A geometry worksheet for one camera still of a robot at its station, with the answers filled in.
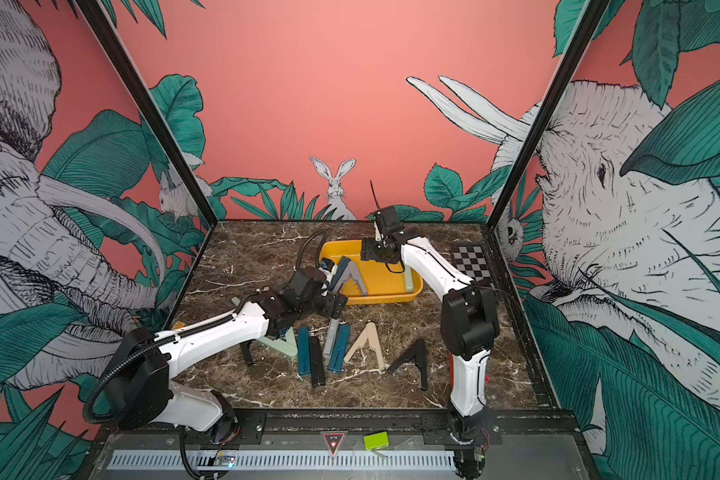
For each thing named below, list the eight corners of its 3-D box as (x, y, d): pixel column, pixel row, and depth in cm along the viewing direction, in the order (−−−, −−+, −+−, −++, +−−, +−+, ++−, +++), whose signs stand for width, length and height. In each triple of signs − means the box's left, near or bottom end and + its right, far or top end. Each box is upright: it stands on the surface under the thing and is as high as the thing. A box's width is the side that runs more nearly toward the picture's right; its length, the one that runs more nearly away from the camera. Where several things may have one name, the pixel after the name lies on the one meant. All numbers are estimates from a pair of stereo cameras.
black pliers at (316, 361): (313, 387, 82) (312, 384, 80) (309, 340, 91) (308, 336, 89) (326, 384, 83) (324, 381, 81) (320, 337, 92) (319, 333, 89)
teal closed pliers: (299, 376, 84) (297, 373, 82) (300, 330, 93) (298, 326, 91) (311, 374, 85) (309, 371, 82) (310, 329, 93) (309, 325, 91)
